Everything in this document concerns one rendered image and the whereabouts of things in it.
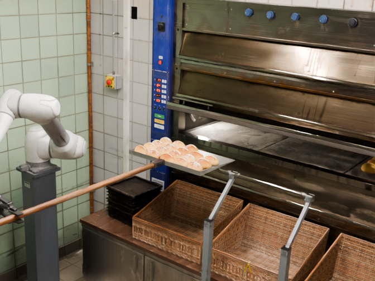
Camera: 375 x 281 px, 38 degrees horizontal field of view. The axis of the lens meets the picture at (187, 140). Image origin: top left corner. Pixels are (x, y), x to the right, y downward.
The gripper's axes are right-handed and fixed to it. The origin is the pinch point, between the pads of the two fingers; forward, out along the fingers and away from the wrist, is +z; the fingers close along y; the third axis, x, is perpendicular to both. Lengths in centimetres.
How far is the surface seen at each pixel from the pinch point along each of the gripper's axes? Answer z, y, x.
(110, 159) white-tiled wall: -100, 39, -155
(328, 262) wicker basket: 94, 46, -136
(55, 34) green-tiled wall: -123, -59, -123
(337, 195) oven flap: 86, 14, -157
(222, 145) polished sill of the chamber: 5, 2, -155
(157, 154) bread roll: -7, -2, -103
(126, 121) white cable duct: -81, 4, -153
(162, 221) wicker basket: -27, 61, -135
